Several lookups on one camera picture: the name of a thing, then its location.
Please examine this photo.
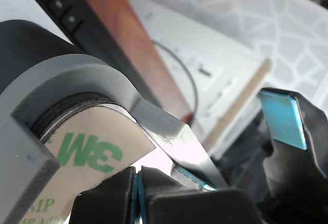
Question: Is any blue-padded gripper jaw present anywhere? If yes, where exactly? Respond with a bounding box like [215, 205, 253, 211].
[256, 87, 328, 224]
[170, 166, 218, 193]

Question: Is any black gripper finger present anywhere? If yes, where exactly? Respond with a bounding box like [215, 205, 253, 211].
[137, 165, 264, 224]
[69, 166, 138, 224]

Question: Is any tan 3M protective film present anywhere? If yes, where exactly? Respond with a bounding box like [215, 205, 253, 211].
[19, 105, 157, 224]

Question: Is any beige wooden stick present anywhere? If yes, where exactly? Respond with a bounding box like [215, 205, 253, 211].
[202, 58, 273, 155]

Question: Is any white paper box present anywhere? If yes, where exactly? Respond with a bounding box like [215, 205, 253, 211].
[125, 0, 267, 158]

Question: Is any white lattice pattern sheet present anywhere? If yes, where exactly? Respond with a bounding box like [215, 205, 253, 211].
[125, 0, 328, 107]

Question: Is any red-brown wooden strip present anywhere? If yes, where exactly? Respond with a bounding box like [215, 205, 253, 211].
[69, 0, 195, 126]

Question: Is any black keyboard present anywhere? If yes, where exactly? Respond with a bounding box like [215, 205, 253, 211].
[16, 0, 165, 108]

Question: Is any thin dark curved wire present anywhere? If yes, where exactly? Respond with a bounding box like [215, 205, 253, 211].
[153, 40, 198, 118]

